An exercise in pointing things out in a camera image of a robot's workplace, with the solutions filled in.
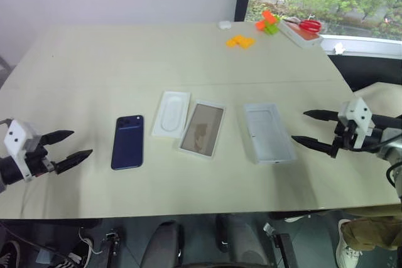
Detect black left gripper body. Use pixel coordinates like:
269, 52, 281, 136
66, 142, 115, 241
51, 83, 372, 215
24, 137, 59, 178

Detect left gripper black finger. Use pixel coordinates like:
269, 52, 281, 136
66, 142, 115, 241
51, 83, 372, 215
54, 149, 94, 176
40, 129, 75, 147

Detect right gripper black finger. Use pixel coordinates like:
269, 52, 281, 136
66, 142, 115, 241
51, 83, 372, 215
291, 135, 335, 156
302, 109, 342, 122

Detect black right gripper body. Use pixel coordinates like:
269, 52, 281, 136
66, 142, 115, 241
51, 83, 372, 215
329, 117, 359, 159

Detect dark blue smartphone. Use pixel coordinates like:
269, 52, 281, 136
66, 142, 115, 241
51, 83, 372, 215
110, 114, 145, 172

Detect white phone case tray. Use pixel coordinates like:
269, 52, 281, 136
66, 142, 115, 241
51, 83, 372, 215
151, 90, 193, 140

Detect deep white phone box lid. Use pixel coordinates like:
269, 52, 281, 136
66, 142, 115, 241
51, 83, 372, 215
242, 102, 298, 165

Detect white and orange flat box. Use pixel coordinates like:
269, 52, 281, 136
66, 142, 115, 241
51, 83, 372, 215
278, 18, 325, 50

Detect white window sill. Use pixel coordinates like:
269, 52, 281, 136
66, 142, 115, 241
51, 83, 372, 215
319, 33, 402, 59

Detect black and white sneaker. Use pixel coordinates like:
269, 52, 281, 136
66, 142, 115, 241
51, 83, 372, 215
0, 239, 21, 268
59, 227, 95, 268

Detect khaki trouser leg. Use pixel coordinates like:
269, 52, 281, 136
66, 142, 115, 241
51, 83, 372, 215
340, 215, 402, 252

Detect green toy block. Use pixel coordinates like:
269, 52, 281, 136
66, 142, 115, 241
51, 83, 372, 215
263, 14, 281, 35

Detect yellow toy block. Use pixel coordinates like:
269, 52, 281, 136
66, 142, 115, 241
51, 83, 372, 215
226, 35, 243, 49
239, 36, 256, 50

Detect orange toy block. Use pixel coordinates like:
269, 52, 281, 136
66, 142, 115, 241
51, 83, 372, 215
255, 10, 276, 31

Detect dark rounded shape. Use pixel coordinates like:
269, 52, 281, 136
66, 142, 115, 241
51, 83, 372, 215
215, 212, 274, 268
149, 220, 185, 268

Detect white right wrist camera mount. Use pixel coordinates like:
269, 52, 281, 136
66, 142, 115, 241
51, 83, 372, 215
337, 97, 376, 150

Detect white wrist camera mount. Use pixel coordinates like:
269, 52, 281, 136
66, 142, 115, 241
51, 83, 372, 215
337, 97, 376, 150
3, 119, 42, 183

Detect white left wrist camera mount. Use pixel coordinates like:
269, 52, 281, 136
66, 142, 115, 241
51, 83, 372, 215
3, 119, 42, 183

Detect thin white cable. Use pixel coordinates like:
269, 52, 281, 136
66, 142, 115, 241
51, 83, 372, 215
19, 183, 33, 219

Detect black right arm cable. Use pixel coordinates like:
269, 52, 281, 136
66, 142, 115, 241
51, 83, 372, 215
385, 160, 402, 191

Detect red-handled scissors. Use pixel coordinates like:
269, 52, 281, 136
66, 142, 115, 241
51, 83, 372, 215
283, 18, 322, 34

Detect black metal bracket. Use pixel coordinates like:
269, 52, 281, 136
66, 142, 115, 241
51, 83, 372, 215
263, 222, 293, 268
100, 228, 121, 268

